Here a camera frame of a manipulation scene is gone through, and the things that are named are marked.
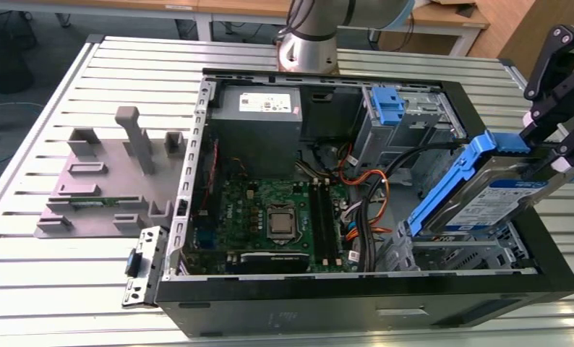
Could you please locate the hard disk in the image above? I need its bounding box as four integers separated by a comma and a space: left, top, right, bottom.
406, 131, 565, 238

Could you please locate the metal disk bay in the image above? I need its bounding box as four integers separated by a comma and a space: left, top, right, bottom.
378, 216, 532, 273

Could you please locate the wooden cabinet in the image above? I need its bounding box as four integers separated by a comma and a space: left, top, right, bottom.
469, 0, 574, 105

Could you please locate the wooden desk with white legs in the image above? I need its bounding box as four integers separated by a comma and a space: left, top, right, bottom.
378, 0, 492, 57
40, 0, 293, 41

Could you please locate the blue plastic drive latch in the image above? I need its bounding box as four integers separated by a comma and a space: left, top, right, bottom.
371, 86, 406, 126

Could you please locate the metal optical drive cage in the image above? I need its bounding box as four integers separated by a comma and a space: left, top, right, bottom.
354, 85, 461, 171

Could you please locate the black RAM slot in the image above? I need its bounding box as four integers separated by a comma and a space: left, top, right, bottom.
321, 179, 345, 267
310, 179, 334, 267

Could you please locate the black CPU socket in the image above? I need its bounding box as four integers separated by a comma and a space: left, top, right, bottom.
266, 202, 302, 244

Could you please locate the silver CPU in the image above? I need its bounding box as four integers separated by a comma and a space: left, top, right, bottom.
270, 213, 295, 234

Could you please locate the grey power supply unit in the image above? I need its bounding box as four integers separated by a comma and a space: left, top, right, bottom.
203, 85, 305, 181

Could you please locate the black open PC case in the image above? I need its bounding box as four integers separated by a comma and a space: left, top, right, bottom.
121, 67, 574, 339

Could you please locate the black graphics card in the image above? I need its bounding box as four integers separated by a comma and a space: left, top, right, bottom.
225, 251, 313, 274

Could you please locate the green motherboard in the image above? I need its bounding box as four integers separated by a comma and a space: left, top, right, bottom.
190, 178, 365, 274

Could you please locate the blue VGA port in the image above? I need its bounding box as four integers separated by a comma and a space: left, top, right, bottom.
125, 250, 145, 279

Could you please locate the grey parts rack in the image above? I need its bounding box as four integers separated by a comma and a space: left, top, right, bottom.
35, 106, 193, 241

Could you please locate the green RAM stick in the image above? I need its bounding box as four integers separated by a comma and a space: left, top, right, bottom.
68, 197, 122, 209

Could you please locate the black bin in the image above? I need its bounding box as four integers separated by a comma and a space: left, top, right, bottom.
0, 9, 40, 95

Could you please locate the black cable bundle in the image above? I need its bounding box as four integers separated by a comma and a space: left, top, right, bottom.
358, 142, 468, 273

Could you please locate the orange wire bundle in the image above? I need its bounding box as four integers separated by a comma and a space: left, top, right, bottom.
339, 169, 396, 236

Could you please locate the thin red wire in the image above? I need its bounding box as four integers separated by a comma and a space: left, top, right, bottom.
207, 139, 221, 193

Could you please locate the pale blue floor cable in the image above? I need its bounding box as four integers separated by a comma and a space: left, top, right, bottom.
0, 101, 47, 113

